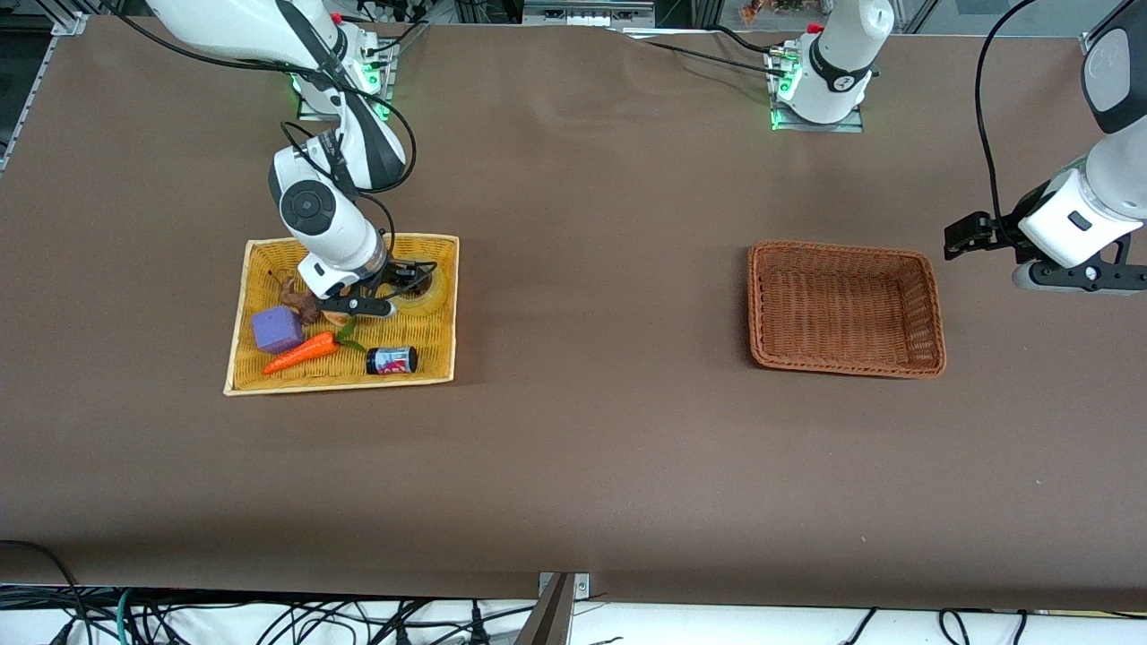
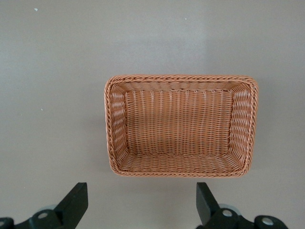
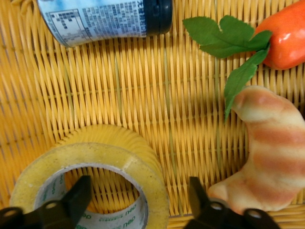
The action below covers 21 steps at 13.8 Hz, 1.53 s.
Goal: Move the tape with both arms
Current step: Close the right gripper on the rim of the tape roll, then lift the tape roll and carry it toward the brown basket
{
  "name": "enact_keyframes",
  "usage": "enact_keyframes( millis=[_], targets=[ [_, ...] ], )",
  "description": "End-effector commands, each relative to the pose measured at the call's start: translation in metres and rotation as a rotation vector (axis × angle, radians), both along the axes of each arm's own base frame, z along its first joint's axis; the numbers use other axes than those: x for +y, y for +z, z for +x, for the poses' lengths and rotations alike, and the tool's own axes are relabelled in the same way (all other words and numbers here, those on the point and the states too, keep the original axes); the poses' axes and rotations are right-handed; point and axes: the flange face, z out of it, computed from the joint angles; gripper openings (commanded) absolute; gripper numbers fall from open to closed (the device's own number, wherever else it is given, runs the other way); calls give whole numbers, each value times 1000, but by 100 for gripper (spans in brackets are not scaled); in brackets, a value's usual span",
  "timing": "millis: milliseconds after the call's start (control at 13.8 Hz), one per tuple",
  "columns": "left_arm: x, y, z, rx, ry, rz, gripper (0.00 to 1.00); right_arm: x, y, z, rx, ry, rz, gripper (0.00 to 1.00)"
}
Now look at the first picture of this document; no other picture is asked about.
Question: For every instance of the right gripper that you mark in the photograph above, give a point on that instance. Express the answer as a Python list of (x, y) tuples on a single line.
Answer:
[(401, 271)]

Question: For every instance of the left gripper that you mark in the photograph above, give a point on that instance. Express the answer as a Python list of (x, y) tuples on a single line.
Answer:
[(1002, 229)]

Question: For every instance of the clear yellowish tape roll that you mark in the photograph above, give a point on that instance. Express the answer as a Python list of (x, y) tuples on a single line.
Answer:
[(423, 305)]

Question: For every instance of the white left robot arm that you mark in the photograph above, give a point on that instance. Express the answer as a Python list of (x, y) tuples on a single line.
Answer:
[(842, 54)]

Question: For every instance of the yellow wicker basket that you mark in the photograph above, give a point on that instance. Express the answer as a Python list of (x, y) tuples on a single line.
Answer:
[(417, 336)]

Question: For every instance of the small black can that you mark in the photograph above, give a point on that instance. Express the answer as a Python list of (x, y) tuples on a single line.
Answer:
[(391, 360)]

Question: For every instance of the brown toy root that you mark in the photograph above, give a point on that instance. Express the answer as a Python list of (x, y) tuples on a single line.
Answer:
[(300, 296)]

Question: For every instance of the orange toy carrot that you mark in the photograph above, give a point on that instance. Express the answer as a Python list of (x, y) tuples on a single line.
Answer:
[(300, 352)]

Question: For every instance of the purple cube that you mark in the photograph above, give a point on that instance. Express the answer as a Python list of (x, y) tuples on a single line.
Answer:
[(276, 330)]

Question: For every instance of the brown wicker basket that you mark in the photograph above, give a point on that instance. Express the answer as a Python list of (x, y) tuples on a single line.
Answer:
[(842, 305)]

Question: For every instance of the grey equipment box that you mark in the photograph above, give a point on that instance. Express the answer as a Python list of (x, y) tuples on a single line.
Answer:
[(587, 11)]

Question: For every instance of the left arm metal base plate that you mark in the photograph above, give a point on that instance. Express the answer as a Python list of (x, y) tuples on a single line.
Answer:
[(820, 126)]

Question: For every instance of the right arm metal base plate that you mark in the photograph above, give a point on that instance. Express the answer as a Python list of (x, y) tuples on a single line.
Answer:
[(309, 109)]

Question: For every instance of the metal table edge bracket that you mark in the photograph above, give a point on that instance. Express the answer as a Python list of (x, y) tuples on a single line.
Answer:
[(563, 584)]

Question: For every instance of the aluminium frame profile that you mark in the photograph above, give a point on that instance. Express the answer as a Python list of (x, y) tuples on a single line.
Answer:
[(36, 85)]

